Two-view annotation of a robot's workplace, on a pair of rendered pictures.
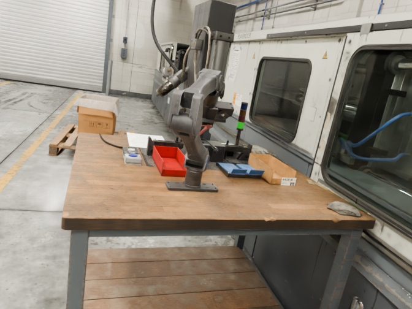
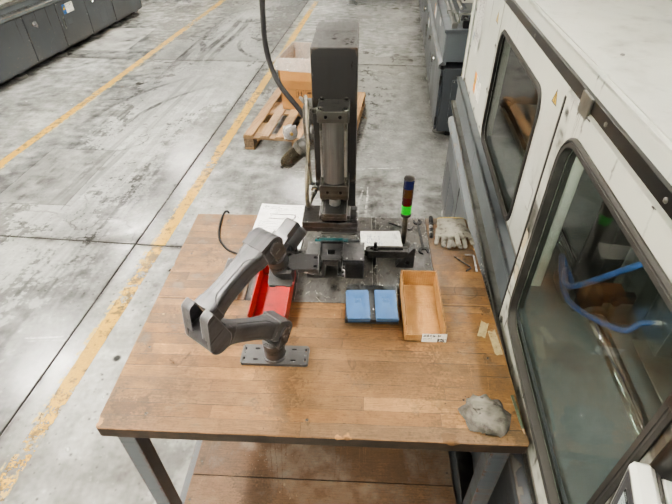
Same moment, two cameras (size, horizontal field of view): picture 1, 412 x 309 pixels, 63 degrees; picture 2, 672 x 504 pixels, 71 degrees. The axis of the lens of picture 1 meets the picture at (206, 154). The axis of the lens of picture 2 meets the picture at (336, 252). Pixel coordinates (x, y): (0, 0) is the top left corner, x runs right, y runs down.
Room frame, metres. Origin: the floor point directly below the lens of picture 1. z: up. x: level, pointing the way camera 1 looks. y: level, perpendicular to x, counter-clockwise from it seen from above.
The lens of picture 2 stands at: (0.47, -0.49, 2.02)
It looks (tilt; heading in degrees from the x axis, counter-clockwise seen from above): 39 degrees down; 23
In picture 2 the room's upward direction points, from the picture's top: 1 degrees counter-clockwise
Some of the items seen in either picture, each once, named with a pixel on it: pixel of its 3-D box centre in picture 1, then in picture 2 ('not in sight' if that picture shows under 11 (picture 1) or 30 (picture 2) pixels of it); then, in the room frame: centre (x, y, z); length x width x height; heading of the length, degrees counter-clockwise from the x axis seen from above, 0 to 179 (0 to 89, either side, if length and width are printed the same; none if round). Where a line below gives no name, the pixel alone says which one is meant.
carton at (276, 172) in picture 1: (270, 169); (422, 305); (1.54, -0.32, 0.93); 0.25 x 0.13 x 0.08; 20
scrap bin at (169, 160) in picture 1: (170, 160); (273, 293); (1.41, 0.15, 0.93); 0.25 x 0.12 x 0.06; 20
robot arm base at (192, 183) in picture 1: (193, 178); (274, 347); (1.20, 0.03, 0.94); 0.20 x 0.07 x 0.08; 110
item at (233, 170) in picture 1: (232, 166); (358, 304); (1.47, -0.13, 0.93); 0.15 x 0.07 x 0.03; 24
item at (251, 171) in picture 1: (249, 167); (386, 304); (1.50, -0.21, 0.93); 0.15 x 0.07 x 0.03; 22
